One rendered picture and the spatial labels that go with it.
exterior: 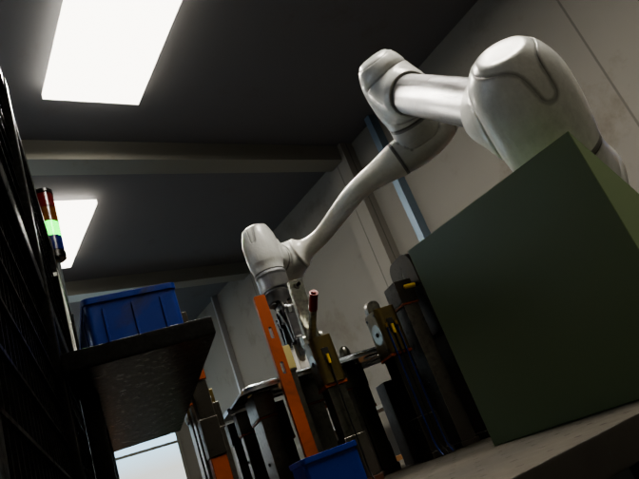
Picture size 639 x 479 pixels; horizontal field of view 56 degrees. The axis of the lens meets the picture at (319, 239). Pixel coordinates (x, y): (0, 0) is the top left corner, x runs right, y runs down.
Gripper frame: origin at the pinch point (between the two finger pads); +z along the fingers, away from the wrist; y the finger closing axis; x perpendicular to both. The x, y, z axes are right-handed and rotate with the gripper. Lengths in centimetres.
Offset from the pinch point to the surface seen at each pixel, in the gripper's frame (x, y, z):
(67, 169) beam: 40, 238, -226
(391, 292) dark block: -21.8, -22.0, -5.5
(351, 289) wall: -194, 367, -122
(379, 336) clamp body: -14.8, -20.4, 4.2
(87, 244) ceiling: 35, 398, -243
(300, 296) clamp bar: -0.1, -16.7, -12.3
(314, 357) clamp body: 2.7, -19.0, 4.1
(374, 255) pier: -197, 301, -128
